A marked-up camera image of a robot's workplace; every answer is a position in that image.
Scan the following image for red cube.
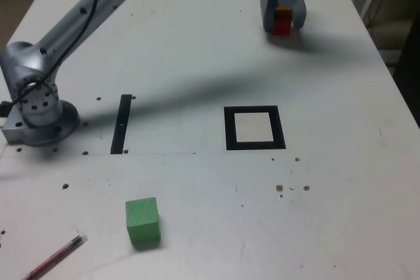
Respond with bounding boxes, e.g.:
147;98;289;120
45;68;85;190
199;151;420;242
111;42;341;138
270;9;293;37

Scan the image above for green cube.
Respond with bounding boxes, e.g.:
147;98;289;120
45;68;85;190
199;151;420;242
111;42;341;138
125;197;161;250

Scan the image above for black tape square outline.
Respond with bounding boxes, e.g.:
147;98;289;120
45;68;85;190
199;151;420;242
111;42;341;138
223;105;287;151

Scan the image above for black tape strip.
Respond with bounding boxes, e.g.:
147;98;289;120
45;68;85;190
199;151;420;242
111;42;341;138
110;94;133;155

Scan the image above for red pen with clear barrel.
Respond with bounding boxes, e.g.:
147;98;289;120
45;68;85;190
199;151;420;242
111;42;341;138
21;233;88;280

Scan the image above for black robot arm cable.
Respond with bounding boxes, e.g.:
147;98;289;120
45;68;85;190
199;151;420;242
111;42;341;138
0;0;105;130

